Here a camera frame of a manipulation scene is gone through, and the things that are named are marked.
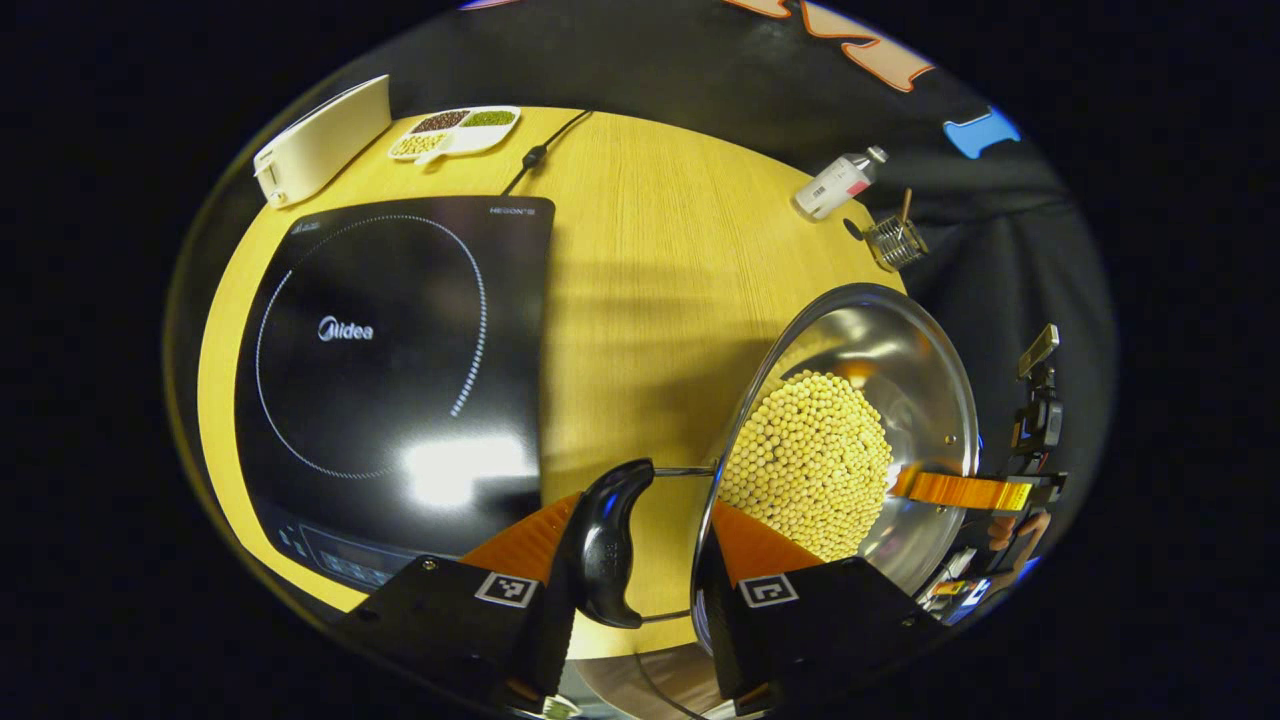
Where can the white toaster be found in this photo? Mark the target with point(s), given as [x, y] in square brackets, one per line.
[320, 145]

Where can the thin wooden stick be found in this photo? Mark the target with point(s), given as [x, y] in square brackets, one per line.
[906, 205]

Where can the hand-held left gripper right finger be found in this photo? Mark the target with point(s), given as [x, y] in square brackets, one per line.
[725, 630]

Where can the small black round disc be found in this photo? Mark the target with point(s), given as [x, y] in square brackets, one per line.
[852, 228]

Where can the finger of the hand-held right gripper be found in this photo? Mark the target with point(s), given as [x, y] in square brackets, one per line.
[960, 490]

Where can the black induction cooktop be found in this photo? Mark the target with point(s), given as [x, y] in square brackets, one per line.
[400, 400]

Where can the white divided dish with beans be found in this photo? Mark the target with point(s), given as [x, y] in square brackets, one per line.
[455, 135]

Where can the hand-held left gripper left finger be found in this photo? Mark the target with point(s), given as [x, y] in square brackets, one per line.
[552, 645]

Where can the clear bottle with pink label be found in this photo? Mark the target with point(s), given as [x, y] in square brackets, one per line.
[835, 185]

